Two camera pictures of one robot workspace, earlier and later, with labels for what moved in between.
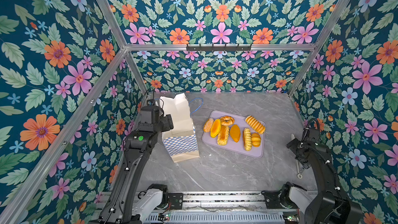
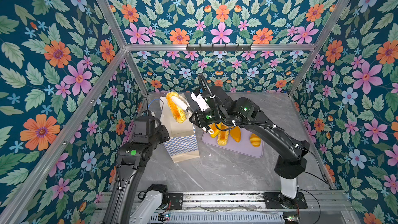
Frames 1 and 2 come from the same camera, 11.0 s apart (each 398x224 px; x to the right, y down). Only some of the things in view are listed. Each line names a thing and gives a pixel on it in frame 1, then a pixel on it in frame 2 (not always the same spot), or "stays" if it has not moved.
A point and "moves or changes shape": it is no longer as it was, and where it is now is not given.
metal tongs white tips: (299, 175) moves or changes shape
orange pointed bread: (235, 133) stays
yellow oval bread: (215, 127) stays
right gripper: (293, 145) to (199, 121)
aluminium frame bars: (22, 192) stays
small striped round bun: (256, 139) stays
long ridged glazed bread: (223, 133) stays
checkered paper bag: (181, 142) stays
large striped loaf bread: (256, 124) moves or changes shape
